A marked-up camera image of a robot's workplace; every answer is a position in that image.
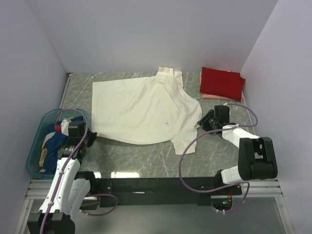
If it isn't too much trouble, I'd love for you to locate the white t-shirt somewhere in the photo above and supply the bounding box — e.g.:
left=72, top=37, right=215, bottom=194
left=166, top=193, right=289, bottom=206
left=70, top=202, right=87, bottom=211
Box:
left=92, top=67, right=202, bottom=155

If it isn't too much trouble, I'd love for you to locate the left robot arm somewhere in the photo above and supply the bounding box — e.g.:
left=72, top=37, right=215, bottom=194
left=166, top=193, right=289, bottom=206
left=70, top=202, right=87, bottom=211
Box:
left=27, top=121, right=98, bottom=234

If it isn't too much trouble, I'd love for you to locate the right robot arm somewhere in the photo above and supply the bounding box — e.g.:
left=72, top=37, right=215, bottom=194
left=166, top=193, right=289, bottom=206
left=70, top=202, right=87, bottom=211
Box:
left=197, top=104, right=278, bottom=195

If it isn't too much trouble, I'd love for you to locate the blue t-shirt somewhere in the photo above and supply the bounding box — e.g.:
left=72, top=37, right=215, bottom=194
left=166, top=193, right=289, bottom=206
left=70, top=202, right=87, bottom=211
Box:
left=42, top=116, right=83, bottom=175

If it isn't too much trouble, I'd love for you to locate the folded pink t-shirt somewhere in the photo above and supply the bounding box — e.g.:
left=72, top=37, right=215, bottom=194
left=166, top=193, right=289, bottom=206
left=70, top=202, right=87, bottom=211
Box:
left=200, top=73, right=243, bottom=101

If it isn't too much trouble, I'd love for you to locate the folded red t-shirt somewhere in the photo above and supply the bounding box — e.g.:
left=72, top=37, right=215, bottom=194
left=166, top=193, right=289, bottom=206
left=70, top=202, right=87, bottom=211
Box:
left=199, top=67, right=245, bottom=101

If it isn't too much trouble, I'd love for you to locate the beige t-shirt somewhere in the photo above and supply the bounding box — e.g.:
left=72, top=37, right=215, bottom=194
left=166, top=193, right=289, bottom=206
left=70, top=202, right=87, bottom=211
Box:
left=39, top=117, right=75, bottom=174

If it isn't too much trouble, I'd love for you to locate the teal plastic basket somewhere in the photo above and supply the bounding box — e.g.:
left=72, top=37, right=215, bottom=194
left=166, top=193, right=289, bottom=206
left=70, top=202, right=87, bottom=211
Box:
left=25, top=108, right=91, bottom=180

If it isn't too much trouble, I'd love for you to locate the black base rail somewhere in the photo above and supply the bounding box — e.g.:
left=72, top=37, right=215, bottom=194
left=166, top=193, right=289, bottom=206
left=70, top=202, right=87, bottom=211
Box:
left=88, top=177, right=242, bottom=206

